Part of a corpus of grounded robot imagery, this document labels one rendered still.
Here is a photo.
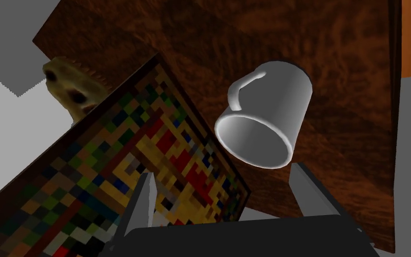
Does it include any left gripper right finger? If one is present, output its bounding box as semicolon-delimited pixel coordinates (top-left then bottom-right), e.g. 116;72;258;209
288;162;342;217

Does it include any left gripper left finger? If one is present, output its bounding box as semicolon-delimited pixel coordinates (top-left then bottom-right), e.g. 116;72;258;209
113;172;157;239

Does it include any multicoloured patterned book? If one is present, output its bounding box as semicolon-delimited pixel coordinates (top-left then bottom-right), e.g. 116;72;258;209
0;53;252;257

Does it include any white mug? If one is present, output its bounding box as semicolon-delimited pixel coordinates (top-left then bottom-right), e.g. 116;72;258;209
214;60;313;170

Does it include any dark brown wooden table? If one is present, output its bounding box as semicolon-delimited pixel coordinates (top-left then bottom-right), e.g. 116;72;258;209
32;0;402;254

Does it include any pale bread piece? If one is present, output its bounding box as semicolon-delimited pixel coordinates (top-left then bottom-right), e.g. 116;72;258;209
42;56;111;123

